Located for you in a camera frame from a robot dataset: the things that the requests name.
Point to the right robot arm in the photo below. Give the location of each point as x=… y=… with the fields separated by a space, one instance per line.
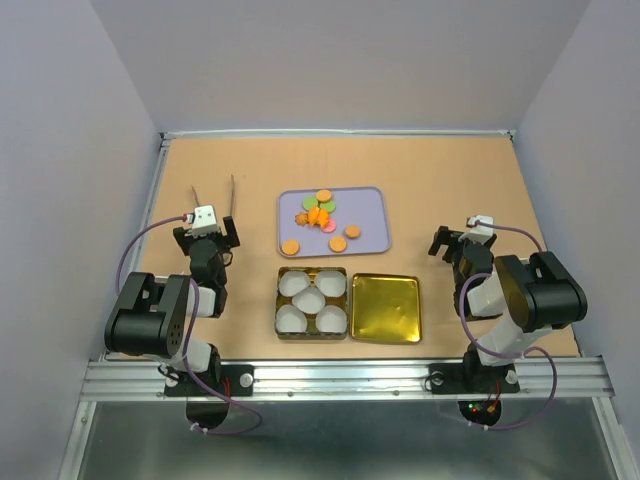
x=529 y=298

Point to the green round cookie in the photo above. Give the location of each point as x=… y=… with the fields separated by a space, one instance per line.
x=329 y=206
x=310 y=202

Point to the tan round cookie right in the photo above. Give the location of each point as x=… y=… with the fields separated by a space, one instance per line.
x=352 y=231

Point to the tan round cookie bottom-middle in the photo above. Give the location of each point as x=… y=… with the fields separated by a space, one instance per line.
x=338 y=244

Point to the tan round cookie bottom-left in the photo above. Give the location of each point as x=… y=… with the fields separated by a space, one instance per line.
x=290 y=247

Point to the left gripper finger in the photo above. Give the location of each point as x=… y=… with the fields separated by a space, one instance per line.
x=182 y=237
x=231 y=238

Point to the gold tin lid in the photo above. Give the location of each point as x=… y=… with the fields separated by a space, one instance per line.
x=386 y=309

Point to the lavender plastic tray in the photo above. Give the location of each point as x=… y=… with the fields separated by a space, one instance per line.
x=360 y=206

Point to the metal tongs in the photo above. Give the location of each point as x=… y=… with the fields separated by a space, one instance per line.
x=232 y=195

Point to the white paper cup bottom-left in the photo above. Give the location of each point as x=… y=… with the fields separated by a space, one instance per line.
x=290 y=319

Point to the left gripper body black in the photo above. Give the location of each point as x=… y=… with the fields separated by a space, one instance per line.
x=219 y=242

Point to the white paper cup top-left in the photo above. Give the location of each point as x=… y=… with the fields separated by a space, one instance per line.
x=293 y=282

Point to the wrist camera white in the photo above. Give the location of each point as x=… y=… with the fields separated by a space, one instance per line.
x=203 y=221
x=476 y=227

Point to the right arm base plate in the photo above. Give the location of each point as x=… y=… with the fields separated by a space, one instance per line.
x=456 y=379

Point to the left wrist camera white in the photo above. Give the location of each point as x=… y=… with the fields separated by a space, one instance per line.
x=203 y=221

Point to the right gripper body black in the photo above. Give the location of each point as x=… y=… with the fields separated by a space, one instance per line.
x=457 y=249

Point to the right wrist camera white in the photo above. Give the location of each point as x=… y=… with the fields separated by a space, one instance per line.
x=476 y=227

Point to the gold cookie tin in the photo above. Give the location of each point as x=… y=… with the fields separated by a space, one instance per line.
x=312 y=332

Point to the aluminium frame rail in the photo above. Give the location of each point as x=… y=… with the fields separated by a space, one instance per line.
x=327 y=380

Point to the white paper cup top-right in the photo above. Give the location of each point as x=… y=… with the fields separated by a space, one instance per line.
x=331 y=283

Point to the orange fish cookie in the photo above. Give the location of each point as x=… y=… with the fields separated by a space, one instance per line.
x=323 y=218
x=313 y=215

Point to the pink round cookie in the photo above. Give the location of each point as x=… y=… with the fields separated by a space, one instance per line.
x=329 y=227

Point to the white paper cup bottom-right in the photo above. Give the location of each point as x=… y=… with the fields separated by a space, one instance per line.
x=331 y=320

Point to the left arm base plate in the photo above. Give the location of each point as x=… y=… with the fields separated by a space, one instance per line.
x=232 y=380

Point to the tan round cookie top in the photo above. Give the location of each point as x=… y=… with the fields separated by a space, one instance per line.
x=323 y=196

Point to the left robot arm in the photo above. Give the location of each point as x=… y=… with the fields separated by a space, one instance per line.
x=156 y=319

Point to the swirl butter cookie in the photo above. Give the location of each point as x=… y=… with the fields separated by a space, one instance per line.
x=302 y=219

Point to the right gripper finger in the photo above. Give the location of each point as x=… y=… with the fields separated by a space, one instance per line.
x=489 y=240
x=441 y=238

